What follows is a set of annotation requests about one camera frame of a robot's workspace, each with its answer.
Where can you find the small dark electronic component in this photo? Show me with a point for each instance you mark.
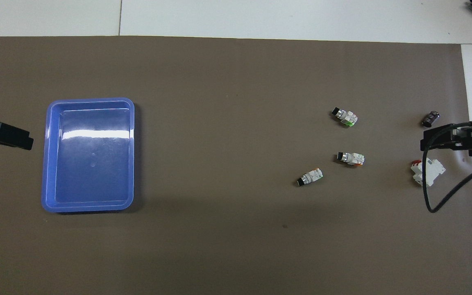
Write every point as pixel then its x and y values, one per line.
pixel 430 119

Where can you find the white breaker with red lever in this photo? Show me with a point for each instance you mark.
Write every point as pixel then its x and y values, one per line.
pixel 434 169

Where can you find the blue plastic tray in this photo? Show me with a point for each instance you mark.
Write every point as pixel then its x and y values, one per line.
pixel 92 164

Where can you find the white green push button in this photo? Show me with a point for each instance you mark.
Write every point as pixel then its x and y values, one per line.
pixel 352 158

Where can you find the white orange push button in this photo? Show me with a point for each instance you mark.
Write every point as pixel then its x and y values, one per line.
pixel 346 117

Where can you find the brown table mat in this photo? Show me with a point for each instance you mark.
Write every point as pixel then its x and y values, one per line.
pixel 236 246

